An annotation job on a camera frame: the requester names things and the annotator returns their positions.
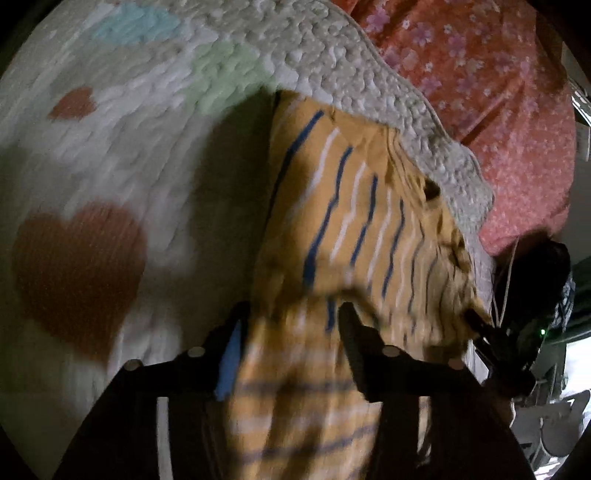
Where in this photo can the red floral bedsheet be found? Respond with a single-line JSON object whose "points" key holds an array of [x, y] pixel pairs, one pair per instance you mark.
{"points": [[485, 106]]}

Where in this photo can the grey chair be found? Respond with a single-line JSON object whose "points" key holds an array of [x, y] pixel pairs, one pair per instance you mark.
{"points": [[556, 427]]}

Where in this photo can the white quilted heart blanket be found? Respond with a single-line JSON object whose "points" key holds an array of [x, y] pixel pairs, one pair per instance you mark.
{"points": [[138, 138]]}

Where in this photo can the yellow striped shirt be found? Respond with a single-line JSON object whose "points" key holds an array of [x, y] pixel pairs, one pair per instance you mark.
{"points": [[355, 221]]}

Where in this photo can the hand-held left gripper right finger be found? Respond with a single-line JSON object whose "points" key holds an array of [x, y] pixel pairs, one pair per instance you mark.
{"points": [[364, 357]]}

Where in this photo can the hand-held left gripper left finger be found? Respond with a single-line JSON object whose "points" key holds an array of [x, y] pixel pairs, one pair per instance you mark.
{"points": [[231, 360]]}

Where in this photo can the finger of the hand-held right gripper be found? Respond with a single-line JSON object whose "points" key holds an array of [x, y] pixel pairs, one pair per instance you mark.
{"points": [[496, 355]]}

